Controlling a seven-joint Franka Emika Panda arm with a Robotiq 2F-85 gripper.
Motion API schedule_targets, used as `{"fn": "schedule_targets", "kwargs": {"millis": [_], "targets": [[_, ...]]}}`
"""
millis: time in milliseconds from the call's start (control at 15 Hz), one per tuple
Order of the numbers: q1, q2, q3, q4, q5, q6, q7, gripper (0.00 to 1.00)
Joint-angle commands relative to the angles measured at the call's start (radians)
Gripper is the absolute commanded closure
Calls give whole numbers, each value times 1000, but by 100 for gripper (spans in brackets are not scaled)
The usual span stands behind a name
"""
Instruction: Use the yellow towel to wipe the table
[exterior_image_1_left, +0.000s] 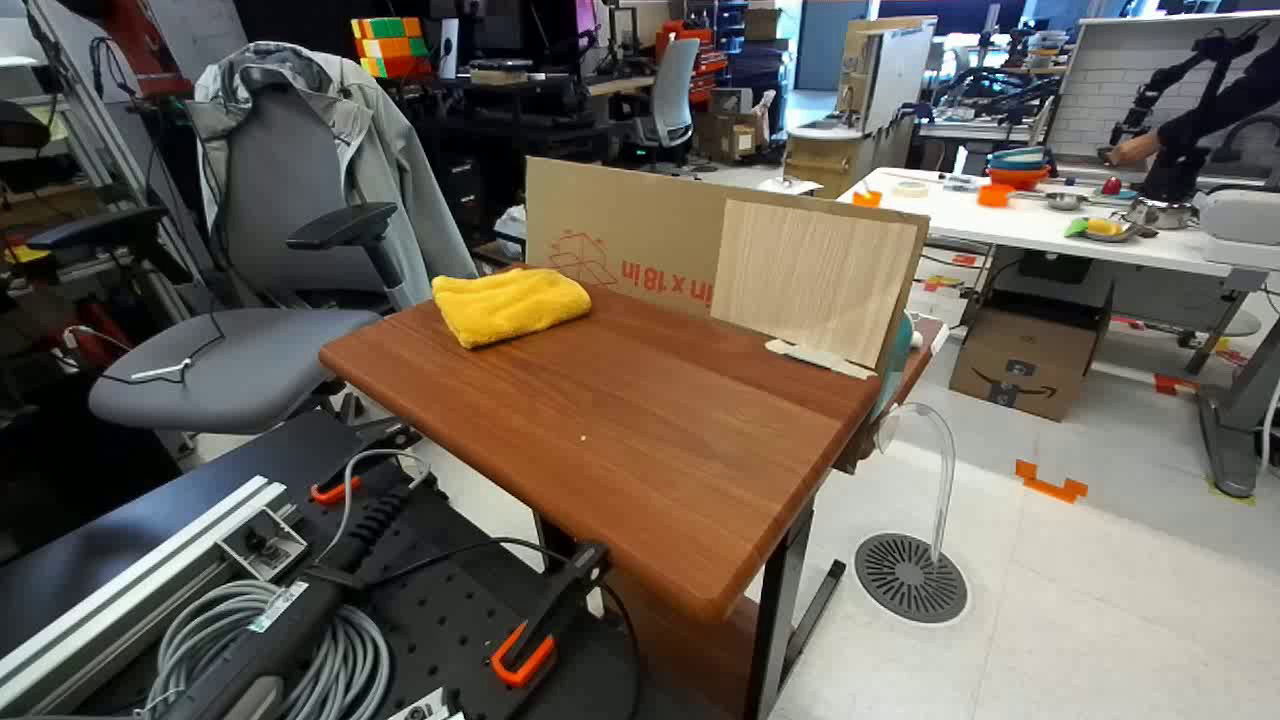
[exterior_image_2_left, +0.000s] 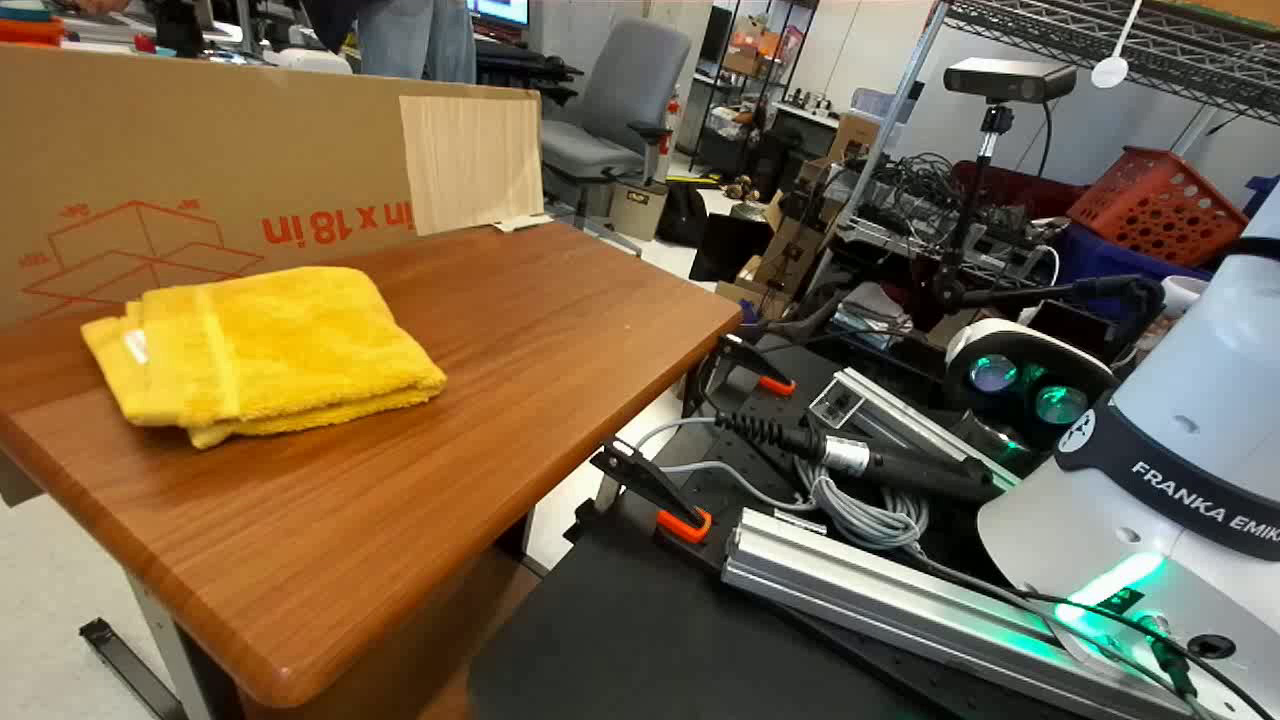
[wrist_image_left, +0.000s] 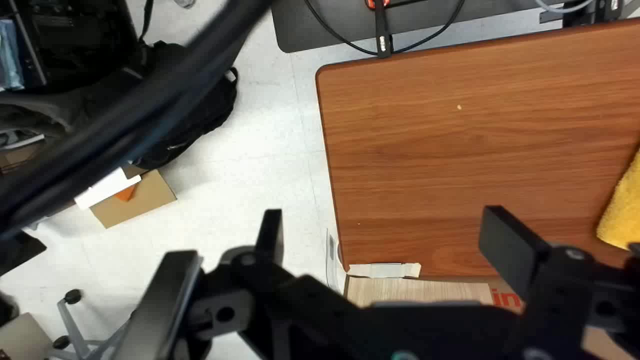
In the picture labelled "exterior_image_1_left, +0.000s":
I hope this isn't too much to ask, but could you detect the white panel board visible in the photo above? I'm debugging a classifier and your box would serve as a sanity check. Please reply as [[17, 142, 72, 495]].
[[1044, 6, 1280, 167]]

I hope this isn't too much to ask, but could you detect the grey office chair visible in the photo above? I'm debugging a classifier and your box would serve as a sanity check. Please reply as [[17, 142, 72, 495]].
[[85, 53, 458, 436]]

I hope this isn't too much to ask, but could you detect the yellow towel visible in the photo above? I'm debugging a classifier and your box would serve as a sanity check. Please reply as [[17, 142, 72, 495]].
[[428, 263, 595, 353]]

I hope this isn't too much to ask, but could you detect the large cardboard box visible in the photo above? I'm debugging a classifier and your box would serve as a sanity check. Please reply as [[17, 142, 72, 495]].
[[710, 194, 933, 382]]

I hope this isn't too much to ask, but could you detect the bare hand of person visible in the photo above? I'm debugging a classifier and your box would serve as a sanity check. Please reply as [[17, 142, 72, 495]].
[[1104, 132, 1168, 172]]

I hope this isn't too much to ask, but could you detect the cardboard box with drone print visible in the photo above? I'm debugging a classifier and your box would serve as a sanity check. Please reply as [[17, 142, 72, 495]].
[[947, 279, 1111, 428]]

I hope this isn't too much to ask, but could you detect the long aluminium rail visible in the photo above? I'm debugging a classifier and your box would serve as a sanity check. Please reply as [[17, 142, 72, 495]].
[[0, 470, 293, 711]]

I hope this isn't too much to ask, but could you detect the black table frame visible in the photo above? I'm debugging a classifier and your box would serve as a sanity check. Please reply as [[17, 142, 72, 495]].
[[740, 502, 851, 720]]

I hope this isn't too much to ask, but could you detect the white desk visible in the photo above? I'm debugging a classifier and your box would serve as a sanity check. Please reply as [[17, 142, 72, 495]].
[[836, 164, 1280, 502]]

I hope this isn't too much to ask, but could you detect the orange bowl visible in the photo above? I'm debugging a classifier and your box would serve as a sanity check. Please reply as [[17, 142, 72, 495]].
[[983, 149, 1061, 192]]

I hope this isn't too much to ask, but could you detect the large brown cardboard sheet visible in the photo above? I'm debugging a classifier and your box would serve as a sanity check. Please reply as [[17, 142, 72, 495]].
[[521, 154, 737, 321]]

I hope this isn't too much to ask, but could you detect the black clamp with orange handle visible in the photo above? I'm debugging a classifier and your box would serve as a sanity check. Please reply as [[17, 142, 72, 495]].
[[485, 536, 617, 694], [303, 447, 421, 511]]

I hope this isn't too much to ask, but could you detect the grey jacket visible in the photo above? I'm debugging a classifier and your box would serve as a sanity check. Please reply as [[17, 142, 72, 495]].
[[191, 39, 482, 286]]

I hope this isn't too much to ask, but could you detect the dark sleeved forearm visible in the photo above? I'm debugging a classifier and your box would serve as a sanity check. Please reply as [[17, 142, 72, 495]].
[[1153, 43, 1280, 154]]

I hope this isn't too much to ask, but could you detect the orange floor bracket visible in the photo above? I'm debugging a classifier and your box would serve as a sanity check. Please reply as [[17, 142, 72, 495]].
[[1012, 455, 1094, 508]]

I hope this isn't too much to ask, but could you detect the grey cable bundle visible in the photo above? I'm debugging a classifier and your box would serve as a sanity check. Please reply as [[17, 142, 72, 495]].
[[133, 574, 400, 720]]

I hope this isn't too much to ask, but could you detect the multicoloured block box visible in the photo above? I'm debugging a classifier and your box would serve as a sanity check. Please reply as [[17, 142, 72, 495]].
[[349, 10, 442, 82]]

